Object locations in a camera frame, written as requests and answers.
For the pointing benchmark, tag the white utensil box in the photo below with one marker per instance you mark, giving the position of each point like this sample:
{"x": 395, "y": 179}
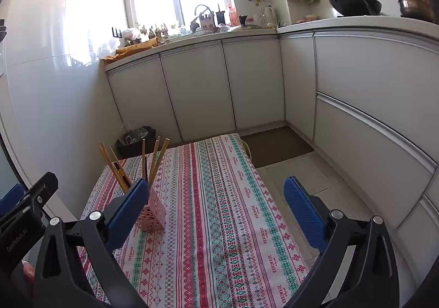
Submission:
{"x": 205, "y": 24}

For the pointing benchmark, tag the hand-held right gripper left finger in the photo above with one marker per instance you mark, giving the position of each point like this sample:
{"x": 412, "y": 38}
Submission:
{"x": 127, "y": 212}

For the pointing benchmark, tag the black trash bin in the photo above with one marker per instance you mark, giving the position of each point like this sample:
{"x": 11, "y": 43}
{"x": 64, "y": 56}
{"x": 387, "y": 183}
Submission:
{"x": 133, "y": 147}

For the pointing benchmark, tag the yellow cloth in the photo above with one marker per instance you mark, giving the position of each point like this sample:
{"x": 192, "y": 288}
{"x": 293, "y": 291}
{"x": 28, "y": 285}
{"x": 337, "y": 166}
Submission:
{"x": 137, "y": 47}

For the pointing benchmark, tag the white kitchen countertop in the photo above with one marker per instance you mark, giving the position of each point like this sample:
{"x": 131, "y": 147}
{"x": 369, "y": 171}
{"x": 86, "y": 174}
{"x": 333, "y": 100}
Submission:
{"x": 343, "y": 23}

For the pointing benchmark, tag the orange bottle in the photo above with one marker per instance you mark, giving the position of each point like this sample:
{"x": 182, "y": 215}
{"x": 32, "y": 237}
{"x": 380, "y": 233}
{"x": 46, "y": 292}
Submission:
{"x": 232, "y": 15}

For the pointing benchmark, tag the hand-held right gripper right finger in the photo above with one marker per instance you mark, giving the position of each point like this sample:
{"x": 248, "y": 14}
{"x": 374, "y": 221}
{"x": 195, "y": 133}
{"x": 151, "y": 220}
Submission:
{"x": 303, "y": 212}

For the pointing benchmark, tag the person's left hand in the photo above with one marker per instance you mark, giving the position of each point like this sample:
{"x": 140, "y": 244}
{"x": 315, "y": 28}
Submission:
{"x": 28, "y": 270}

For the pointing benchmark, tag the metal pot lid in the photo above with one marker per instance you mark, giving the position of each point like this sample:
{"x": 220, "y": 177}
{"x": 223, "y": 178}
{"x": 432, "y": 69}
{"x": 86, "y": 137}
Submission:
{"x": 245, "y": 27}

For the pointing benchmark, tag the bunch of wooden chopsticks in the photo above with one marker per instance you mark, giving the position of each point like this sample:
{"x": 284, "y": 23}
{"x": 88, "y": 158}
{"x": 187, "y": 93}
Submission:
{"x": 144, "y": 157}

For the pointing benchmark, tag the brown floor mat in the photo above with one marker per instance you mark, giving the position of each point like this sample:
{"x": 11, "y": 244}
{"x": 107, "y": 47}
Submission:
{"x": 277, "y": 147}

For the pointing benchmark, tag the white kitchen cabinets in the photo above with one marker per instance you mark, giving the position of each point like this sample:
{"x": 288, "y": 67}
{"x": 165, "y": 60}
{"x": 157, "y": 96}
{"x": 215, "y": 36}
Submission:
{"x": 257, "y": 81}

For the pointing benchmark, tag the pink perforated plastic holder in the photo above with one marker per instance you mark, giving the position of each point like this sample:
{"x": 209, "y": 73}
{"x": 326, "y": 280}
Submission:
{"x": 154, "y": 215}

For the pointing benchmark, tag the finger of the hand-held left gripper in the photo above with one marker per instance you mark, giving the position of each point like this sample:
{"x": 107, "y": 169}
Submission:
{"x": 44, "y": 186}
{"x": 10, "y": 196}

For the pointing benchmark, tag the red green patterned tablecloth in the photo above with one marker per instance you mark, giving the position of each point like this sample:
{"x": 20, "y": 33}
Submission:
{"x": 212, "y": 225}

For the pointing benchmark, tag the white electric kettle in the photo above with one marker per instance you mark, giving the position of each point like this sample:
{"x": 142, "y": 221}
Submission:
{"x": 270, "y": 16}

